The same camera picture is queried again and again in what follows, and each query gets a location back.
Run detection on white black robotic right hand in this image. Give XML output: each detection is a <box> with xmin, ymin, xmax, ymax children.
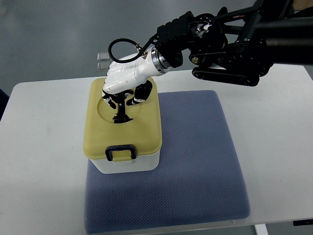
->
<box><xmin>102</xmin><ymin>47</ymin><xmax>171</xmax><ymax>109</ymax></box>

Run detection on yellow storage box lid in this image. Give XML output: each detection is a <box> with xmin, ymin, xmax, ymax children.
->
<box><xmin>83</xmin><ymin>78</ymin><xmax>162</xmax><ymax>160</ymax></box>

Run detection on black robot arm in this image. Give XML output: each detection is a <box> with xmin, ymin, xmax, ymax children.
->
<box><xmin>154</xmin><ymin>0</ymin><xmax>313</xmax><ymax>87</ymax></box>

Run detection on white storage box base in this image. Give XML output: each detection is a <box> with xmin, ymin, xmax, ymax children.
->
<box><xmin>91</xmin><ymin>149</ymin><xmax>160</xmax><ymax>174</ymax></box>

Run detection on upper metal floor plate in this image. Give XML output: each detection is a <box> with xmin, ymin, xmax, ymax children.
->
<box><xmin>97</xmin><ymin>52</ymin><xmax>110</xmax><ymax>61</ymax></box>

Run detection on blue grey fabric cushion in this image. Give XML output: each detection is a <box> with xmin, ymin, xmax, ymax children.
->
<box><xmin>85</xmin><ymin>90</ymin><xmax>250</xmax><ymax>234</ymax></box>

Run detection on person in dark clothes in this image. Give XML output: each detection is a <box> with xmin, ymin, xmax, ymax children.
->
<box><xmin>0</xmin><ymin>89</ymin><xmax>9</xmax><ymax>119</ymax></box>

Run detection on white table leg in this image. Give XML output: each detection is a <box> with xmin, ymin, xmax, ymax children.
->
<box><xmin>254</xmin><ymin>224</ymin><xmax>269</xmax><ymax>235</ymax></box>

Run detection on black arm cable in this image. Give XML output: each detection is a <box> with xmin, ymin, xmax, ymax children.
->
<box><xmin>108</xmin><ymin>36</ymin><xmax>159</xmax><ymax>64</ymax></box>

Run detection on black bracket under table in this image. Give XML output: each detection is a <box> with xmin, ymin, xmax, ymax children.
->
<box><xmin>292</xmin><ymin>219</ymin><xmax>313</xmax><ymax>226</ymax></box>

